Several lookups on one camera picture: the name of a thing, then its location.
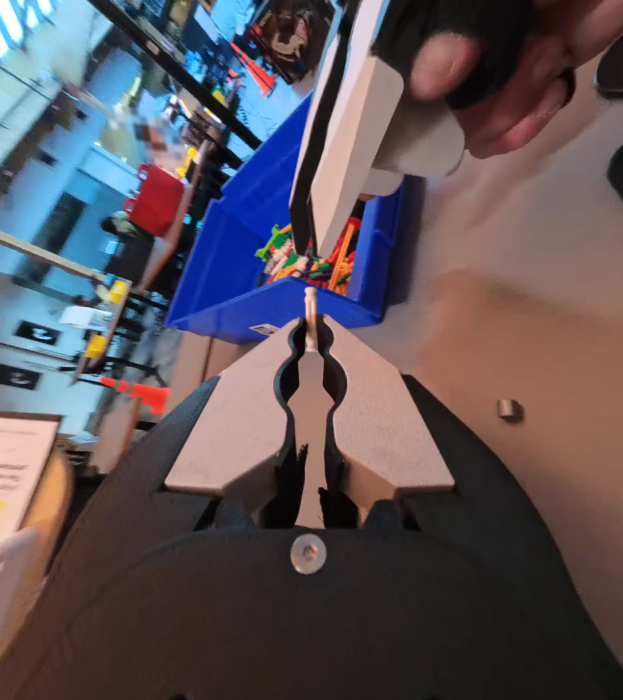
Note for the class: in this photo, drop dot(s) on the pale wooden beam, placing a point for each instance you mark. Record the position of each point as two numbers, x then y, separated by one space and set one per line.
43 254

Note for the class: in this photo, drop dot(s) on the black metal beam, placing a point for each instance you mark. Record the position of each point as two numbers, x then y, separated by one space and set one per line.
180 71

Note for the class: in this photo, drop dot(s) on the blue plastic bin white tag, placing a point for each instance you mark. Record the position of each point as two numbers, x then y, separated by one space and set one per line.
235 246

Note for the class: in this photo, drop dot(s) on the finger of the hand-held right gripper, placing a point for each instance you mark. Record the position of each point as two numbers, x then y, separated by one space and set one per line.
311 153
355 153

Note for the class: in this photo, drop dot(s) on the orange traffic cone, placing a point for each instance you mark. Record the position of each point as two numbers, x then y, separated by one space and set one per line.
254 68
142 394

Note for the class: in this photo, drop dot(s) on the yellow storage bin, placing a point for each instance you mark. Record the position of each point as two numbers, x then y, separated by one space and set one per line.
95 346
117 291

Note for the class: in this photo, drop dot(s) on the grey metal cylinder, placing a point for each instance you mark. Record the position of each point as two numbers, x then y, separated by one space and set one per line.
510 410

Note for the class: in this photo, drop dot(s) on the black wall poster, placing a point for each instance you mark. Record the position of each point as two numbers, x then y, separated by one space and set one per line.
38 333
15 377

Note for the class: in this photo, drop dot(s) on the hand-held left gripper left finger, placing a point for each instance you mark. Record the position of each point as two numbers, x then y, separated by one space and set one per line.
235 432

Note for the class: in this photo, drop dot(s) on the lime green connector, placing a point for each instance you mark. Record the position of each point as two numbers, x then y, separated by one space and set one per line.
269 243

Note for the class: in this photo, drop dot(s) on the red tote bag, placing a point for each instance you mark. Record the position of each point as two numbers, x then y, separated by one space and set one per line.
155 199

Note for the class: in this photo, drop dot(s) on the black toy set box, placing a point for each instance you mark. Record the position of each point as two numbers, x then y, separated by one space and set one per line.
295 33

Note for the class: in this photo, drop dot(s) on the white plastic rod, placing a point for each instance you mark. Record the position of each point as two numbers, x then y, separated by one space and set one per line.
310 317

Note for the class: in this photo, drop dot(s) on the pile of colourful construction pieces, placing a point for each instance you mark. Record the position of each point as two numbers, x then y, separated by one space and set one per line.
317 268

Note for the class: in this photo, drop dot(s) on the white document stand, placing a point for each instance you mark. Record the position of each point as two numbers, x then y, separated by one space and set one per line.
16 574

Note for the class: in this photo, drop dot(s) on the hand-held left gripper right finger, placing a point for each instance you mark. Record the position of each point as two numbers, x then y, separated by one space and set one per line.
388 432

